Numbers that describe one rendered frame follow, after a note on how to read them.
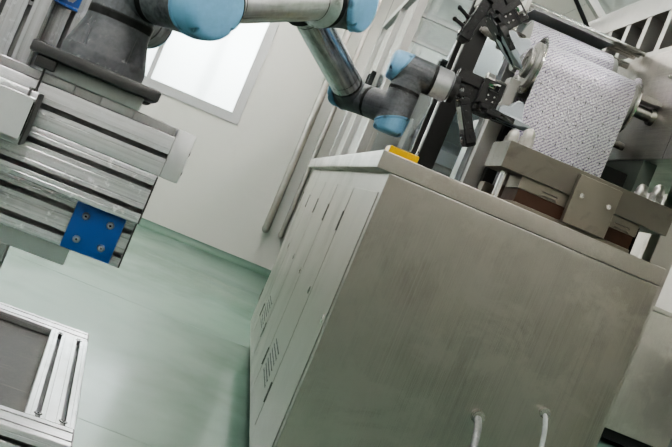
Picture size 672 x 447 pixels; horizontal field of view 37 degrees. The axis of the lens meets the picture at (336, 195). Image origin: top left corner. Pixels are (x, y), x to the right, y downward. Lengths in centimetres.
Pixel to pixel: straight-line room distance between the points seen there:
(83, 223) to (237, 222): 611
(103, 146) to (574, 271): 102
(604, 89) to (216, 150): 567
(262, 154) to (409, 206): 583
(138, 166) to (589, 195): 98
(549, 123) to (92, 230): 113
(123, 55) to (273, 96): 616
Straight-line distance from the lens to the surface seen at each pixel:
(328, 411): 211
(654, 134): 250
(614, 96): 246
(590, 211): 220
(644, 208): 227
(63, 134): 174
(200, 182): 787
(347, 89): 232
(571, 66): 243
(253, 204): 786
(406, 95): 229
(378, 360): 209
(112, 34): 175
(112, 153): 174
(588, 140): 243
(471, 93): 235
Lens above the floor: 76
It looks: level
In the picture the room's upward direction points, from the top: 23 degrees clockwise
